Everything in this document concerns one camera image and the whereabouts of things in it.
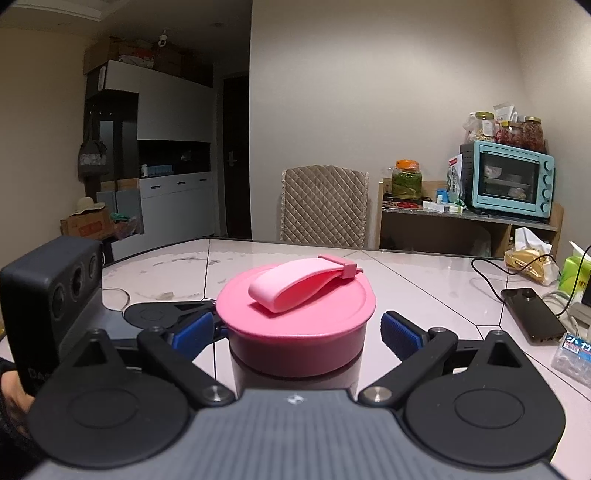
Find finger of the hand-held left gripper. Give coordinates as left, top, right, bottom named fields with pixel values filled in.
left=172, top=299, right=219, bottom=320

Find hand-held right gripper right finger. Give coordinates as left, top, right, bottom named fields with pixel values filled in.
left=358, top=311, right=539, bottom=408

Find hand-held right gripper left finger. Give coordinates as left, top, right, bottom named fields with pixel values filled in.
left=53, top=311, right=234, bottom=408

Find pink bottle cap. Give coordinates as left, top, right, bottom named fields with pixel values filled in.
left=216, top=254, right=377, bottom=377

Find pink printed bottle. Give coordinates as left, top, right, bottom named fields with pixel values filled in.
left=228, top=342, right=365, bottom=400

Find person's left hand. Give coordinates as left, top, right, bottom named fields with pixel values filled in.
left=0, top=369, right=37, bottom=412

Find cardboard box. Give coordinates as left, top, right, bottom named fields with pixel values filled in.
left=60, top=208, right=114, bottom=241

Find straw hat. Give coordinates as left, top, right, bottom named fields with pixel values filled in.
left=70, top=196, right=108, bottom=217

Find colourful plastic bags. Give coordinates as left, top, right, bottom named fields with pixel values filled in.
left=113, top=212, right=140, bottom=239

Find wooden shelf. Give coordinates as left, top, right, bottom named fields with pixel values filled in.
left=378, top=179, right=565, bottom=260

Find black phone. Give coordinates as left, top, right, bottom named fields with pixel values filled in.
left=501, top=288, right=568, bottom=345

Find flat white box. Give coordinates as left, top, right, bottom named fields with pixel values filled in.
left=422, top=200, right=465, bottom=214

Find yellow bread bag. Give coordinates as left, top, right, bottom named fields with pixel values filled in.
left=504, top=247, right=560, bottom=286

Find hanging dark bag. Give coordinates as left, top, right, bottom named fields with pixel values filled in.
left=78, top=111, right=110, bottom=184

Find quilted beige chair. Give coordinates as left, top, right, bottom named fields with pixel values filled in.
left=279, top=166, right=370, bottom=250

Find green jar with orange lid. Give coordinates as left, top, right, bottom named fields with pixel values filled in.
left=392, top=159, right=424, bottom=199

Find dark door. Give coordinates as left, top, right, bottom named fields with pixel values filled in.
left=221, top=74, right=253, bottom=240

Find white tissue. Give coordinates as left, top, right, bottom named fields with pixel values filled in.
left=513, top=227, right=553, bottom=255

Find standing snack bag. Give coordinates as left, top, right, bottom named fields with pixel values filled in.
left=447, top=154, right=465, bottom=206

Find blue and white packet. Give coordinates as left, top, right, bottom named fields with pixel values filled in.
left=551, top=332, right=591, bottom=380

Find white power strip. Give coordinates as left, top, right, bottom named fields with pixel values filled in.
left=567, top=302, right=591, bottom=331

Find green tissue pack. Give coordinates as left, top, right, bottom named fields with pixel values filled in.
left=558, top=241, right=591, bottom=306

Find teal toaster oven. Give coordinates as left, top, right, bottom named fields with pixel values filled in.
left=459, top=141, right=555, bottom=219

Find white and black cabinet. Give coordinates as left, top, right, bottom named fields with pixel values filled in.
left=84, top=60, right=218, bottom=260

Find glass jar with yellow lid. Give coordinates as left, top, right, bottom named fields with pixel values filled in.
left=475, top=111, right=496, bottom=140

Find small red-filled glass jar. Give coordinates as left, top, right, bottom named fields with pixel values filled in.
left=496, top=121, right=525, bottom=148

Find tall red-filled glass jar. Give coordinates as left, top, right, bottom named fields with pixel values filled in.
left=522, top=116, right=547, bottom=153

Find cardboard boxes on cabinet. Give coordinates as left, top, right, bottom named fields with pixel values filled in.
left=83, top=37, right=213, bottom=86

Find black cable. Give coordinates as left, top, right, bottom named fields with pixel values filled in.
left=471, top=244, right=591, bottom=302

